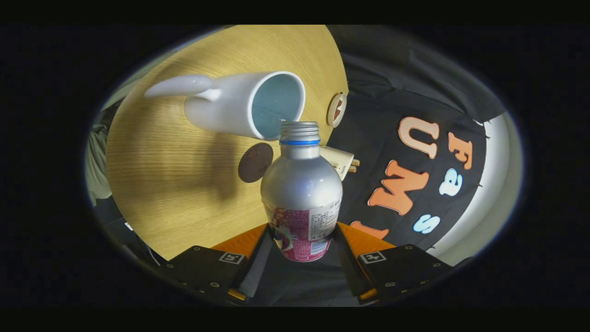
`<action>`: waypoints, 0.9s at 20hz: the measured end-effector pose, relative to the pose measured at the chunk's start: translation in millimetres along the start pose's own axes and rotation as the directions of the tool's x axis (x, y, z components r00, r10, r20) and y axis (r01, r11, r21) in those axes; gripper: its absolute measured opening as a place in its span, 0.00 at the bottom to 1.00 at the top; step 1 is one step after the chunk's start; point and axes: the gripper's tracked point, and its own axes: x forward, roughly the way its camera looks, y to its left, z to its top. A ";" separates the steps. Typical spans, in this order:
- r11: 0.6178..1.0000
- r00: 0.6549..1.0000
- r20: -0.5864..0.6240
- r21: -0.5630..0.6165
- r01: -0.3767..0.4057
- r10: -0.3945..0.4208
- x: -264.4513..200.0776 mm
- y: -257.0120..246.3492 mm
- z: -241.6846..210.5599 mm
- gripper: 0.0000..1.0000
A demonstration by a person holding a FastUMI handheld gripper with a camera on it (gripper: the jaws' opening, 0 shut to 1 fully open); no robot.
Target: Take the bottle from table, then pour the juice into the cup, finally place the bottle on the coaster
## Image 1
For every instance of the round brown coaster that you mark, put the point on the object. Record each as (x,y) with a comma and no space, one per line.
(253,163)

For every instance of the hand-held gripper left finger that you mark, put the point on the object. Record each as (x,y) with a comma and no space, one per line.
(253,272)

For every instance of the silver juice bottle red label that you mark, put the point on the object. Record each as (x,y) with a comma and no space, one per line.
(302,184)

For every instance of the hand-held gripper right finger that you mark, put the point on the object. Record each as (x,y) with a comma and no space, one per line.
(352,272)

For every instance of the white round plate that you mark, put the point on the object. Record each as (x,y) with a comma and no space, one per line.
(331,113)

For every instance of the white cup blue inside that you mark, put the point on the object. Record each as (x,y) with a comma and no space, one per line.
(226,108)

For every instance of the white toaster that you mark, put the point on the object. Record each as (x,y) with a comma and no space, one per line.
(339,161)

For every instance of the wooden table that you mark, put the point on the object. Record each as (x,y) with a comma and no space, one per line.
(161,175)

